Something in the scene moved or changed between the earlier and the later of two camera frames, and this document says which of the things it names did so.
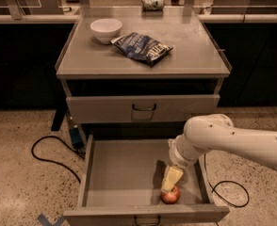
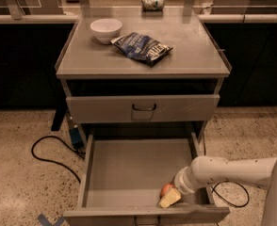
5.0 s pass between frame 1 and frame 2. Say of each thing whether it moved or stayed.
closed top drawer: stayed
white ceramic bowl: stayed
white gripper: moved
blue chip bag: stayed
